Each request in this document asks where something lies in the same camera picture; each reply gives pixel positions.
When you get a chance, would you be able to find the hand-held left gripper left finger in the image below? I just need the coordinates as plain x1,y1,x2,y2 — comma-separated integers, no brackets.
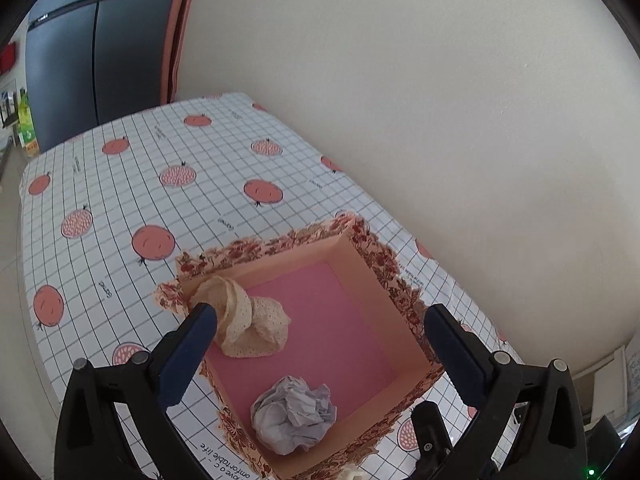
54,302,221,480

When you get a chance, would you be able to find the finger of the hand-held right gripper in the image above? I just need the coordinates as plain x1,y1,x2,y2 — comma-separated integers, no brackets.
411,402,454,480

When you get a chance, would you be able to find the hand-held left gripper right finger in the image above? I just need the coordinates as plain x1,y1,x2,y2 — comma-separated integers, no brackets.
424,304,587,480

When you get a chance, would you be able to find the cream lace cloth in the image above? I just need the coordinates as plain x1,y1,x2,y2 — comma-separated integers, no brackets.
190,276,292,359

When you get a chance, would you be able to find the floral paper box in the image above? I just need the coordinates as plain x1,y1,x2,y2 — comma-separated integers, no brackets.
155,212,446,480

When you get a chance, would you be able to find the desktop with checked fruit tablecloth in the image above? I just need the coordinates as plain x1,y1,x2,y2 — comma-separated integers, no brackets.
19,92,526,480

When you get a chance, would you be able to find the white album with wreath print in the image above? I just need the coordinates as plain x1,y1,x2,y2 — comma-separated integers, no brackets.
620,341,640,413

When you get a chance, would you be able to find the crumpled grey paper ball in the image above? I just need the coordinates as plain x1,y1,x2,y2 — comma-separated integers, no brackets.
250,376,337,456

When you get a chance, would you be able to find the pink board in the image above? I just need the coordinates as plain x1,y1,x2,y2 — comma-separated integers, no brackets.
161,0,193,106

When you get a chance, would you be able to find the dark grey refrigerator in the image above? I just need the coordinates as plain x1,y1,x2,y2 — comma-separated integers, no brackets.
25,0,201,153

